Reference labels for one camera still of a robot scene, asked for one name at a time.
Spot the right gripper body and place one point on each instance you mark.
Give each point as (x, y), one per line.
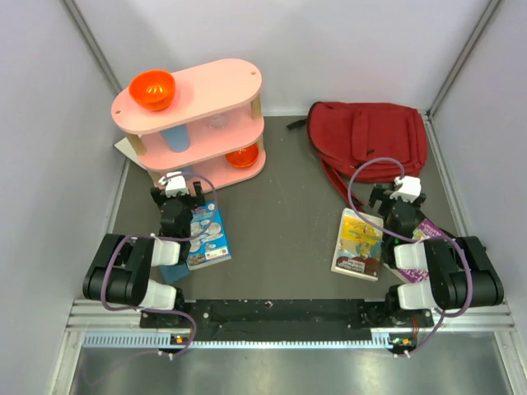
(383, 194)

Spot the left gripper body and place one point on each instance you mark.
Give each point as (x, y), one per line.
(188, 203)

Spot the purple treehouse book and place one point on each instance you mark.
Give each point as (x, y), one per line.
(408, 261)

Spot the red backpack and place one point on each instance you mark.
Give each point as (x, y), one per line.
(346, 135)

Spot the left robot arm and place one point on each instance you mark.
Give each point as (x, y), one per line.
(120, 271)

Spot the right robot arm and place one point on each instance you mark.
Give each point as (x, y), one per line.
(449, 268)

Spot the blue illustrated book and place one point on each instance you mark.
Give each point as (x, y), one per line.
(211, 246)

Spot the yellow and maroon book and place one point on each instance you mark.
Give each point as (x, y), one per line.
(359, 245)

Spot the blue plastic cup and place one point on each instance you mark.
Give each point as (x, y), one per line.
(177, 138)

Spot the orange bowl lower shelf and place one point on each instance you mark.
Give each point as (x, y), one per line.
(243, 158)

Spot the pink three-tier wooden shelf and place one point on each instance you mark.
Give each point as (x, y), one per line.
(231, 86)

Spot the clear plastic cup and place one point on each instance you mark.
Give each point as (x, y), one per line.
(218, 120)

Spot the orange bowl on top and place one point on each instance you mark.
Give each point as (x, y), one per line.
(153, 90)

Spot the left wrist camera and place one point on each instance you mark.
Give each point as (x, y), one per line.
(174, 184)

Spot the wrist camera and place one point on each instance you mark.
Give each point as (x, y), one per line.
(174, 184)
(407, 188)

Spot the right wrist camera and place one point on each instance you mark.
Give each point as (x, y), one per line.
(407, 188)

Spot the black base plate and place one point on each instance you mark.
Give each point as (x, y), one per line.
(354, 313)

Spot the aluminium frame rail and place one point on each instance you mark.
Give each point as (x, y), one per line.
(90, 315)

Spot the white slotted cable duct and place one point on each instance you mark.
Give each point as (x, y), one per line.
(252, 337)

